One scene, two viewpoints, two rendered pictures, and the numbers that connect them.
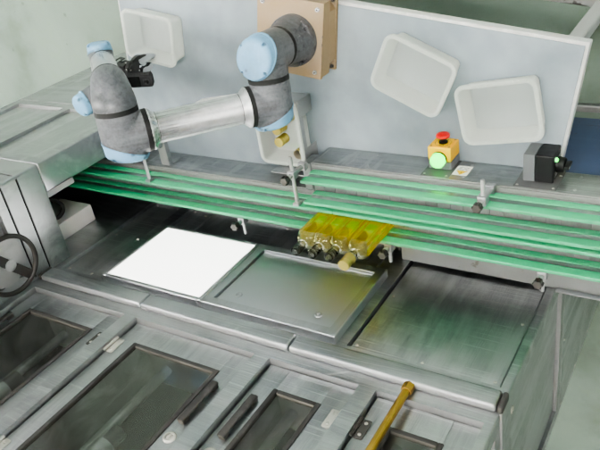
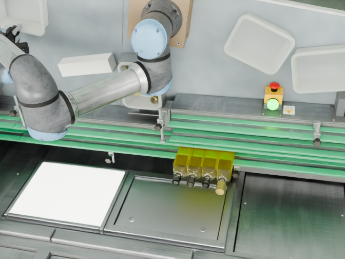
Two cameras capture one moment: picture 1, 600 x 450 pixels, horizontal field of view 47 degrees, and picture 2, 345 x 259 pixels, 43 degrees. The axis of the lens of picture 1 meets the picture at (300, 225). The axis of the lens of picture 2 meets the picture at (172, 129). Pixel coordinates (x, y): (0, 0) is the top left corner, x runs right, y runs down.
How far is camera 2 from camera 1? 0.74 m
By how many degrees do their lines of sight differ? 18
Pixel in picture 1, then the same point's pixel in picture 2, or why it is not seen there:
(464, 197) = (300, 132)
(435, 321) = (284, 221)
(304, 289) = (181, 207)
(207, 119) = (114, 94)
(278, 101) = (165, 73)
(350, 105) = (197, 63)
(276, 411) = not seen: outside the picture
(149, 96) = not seen: hidden behind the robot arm
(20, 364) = not seen: outside the picture
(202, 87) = (64, 49)
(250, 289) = (139, 213)
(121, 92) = (48, 82)
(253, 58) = (148, 41)
